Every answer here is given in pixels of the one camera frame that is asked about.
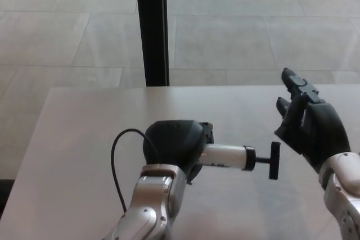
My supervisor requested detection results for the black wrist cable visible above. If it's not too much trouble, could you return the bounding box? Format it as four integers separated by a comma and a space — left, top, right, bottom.
111, 129, 158, 213

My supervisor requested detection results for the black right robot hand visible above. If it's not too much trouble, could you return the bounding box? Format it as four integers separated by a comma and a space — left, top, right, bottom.
274, 67, 352, 175

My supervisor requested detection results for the white Franklin air pump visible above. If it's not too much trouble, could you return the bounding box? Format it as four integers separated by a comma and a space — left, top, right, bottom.
200, 141, 281, 180

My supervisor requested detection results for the black vertical metal post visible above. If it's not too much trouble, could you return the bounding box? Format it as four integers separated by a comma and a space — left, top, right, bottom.
133, 0, 170, 87

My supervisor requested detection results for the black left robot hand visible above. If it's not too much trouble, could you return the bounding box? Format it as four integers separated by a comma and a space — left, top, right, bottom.
142, 120, 215, 186

